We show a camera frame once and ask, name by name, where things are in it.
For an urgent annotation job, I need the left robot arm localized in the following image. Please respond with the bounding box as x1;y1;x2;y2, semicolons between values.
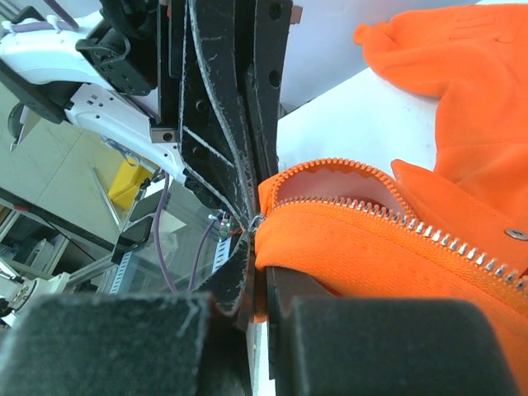
1;1;294;229

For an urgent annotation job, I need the yellow box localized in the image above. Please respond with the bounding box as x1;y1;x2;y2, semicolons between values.
107;160;153;210

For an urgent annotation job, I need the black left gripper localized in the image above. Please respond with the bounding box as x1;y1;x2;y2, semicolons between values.
101;1;293;227

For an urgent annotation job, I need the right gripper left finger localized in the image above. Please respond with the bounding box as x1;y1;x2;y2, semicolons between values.
1;234;254;395

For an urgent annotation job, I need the slotted cable duct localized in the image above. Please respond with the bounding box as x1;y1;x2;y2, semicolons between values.
212;237;233;273

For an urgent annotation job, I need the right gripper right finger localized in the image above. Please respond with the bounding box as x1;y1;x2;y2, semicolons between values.
266;267;520;395

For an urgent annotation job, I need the orange zip jacket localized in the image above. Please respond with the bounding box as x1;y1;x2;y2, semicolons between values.
252;3;528;327

